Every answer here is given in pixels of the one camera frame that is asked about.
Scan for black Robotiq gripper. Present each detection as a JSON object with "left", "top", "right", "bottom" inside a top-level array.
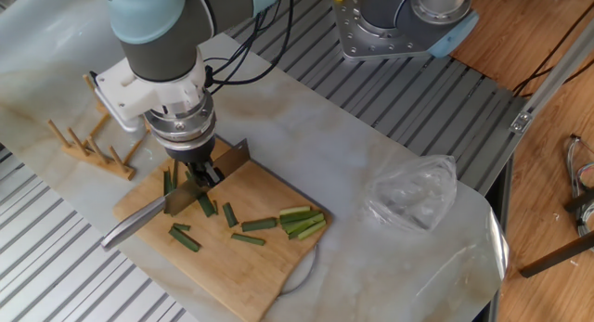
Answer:
[{"left": 166, "top": 135, "right": 226, "bottom": 189}]

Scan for steel cleaver knife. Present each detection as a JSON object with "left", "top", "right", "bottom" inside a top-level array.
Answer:
[{"left": 100, "top": 138, "right": 252, "bottom": 251}]

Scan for clear plastic bag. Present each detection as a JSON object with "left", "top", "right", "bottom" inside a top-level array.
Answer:
[{"left": 364, "top": 154, "right": 459, "bottom": 234}]

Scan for short dark garlic leaf piece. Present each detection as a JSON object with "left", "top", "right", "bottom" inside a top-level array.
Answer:
[
  {"left": 168, "top": 226, "right": 201, "bottom": 253},
  {"left": 221, "top": 201, "right": 239, "bottom": 229},
  {"left": 197, "top": 194, "right": 217, "bottom": 218},
  {"left": 240, "top": 217, "right": 278, "bottom": 233},
  {"left": 230, "top": 233, "right": 266, "bottom": 248}
]

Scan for long green garlic stalk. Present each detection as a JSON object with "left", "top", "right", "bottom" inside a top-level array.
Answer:
[{"left": 161, "top": 159, "right": 194, "bottom": 197}]

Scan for pale green garlic piece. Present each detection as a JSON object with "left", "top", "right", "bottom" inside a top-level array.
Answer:
[
  {"left": 296, "top": 220, "right": 328, "bottom": 241},
  {"left": 278, "top": 205, "right": 312, "bottom": 217}
]

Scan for dark green garlic piece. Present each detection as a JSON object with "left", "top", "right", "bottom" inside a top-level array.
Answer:
[
  {"left": 281, "top": 213, "right": 326, "bottom": 234},
  {"left": 279, "top": 210, "right": 323, "bottom": 225},
  {"left": 287, "top": 222, "right": 317, "bottom": 241}
]

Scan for bamboo cutting board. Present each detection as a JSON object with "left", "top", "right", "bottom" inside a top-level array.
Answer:
[{"left": 112, "top": 138, "right": 333, "bottom": 322}]

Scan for wooden peg rack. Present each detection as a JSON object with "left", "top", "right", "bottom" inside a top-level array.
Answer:
[{"left": 46, "top": 73, "right": 150, "bottom": 182}]

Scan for marble pattern table mat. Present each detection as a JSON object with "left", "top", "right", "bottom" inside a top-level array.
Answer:
[{"left": 0, "top": 0, "right": 510, "bottom": 322}]

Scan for dark wooden bar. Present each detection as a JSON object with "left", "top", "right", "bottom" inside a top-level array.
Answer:
[{"left": 518, "top": 228, "right": 594, "bottom": 279}]

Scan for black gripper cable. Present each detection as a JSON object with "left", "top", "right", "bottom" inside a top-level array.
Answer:
[
  {"left": 203, "top": 0, "right": 296, "bottom": 96},
  {"left": 89, "top": 10, "right": 268, "bottom": 87}
]

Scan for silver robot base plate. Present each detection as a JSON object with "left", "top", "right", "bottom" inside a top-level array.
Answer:
[{"left": 331, "top": 0, "right": 446, "bottom": 62}]

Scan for aluminium frame beam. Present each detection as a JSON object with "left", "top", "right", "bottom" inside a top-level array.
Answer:
[{"left": 477, "top": 15, "right": 594, "bottom": 196}]

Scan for black cables on wood floor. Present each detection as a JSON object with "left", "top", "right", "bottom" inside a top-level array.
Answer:
[{"left": 512, "top": 1, "right": 594, "bottom": 98}]

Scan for coloured wire bundle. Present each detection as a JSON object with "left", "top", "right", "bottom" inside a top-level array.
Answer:
[{"left": 565, "top": 134, "right": 594, "bottom": 239}]

